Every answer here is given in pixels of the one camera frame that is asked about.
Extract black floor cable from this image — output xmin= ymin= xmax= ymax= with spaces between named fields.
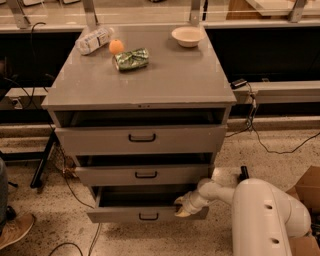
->
xmin=48 ymin=156 xmax=102 ymax=256

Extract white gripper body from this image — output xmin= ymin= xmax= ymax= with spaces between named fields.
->
xmin=181 ymin=191 xmax=207 ymax=215

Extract black metal floor bar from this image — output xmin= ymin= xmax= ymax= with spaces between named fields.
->
xmin=239 ymin=166 xmax=249 ymax=181

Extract grey drawer cabinet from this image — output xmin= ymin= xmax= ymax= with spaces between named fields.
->
xmin=41 ymin=23 xmax=238 ymax=201

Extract black table leg left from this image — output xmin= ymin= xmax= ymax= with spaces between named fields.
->
xmin=30 ymin=131 xmax=56 ymax=189

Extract orange fruit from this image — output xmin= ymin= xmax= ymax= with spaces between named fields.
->
xmin=109 ymin=39 xmax=124 ymax=55

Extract grey top drawer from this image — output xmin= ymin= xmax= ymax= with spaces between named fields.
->
xmin=56 ymin=125 xmax=226 ymax=155

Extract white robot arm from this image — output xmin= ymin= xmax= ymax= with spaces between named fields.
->
xmin=175 ymin=178 xmax=311 ymax=256

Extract grey drawer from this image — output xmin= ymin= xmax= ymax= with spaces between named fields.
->
xmin=76 ymin=164 xmax=213 ymax=186
xmin=87 ymin=184 xmax=196 ymax=223
xmin=56 ymin=125 xmax=226 ymax=155

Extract clear plastic water bottle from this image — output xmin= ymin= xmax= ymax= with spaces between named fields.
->
xmin=75 ymin=27 xmax=114 ymax=55

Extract black power adapter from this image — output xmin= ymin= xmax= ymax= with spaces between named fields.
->
xmin=230 ymin=79 xmax=247 ymax=90

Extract white bowl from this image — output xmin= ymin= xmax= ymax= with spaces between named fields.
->
xmin=171 ymin=27 xmax=205 ymax=48

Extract blue jeans leg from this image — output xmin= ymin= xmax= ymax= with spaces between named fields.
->
xmin=0 ymin=158 xmax=8 ymax=234

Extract green crushed can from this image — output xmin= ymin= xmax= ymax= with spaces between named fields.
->
xmin=114 ymin=48 xmax=149 ymax=71

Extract cardboard box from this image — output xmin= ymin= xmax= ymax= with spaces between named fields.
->
xmin=287 ymin=166 xmax=320 ymax=256

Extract black cable right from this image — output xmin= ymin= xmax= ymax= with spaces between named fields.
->
xmin=225 ymin=89 xmax=320 ymax=156

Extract grey bottom drawer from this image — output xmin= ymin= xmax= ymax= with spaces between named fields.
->
xmin=87 ymin=184 xmax=196 ymax=223

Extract grey middle drawer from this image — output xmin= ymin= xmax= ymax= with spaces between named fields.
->
xmin=76 ymin=164 xmax=213 ymax=186

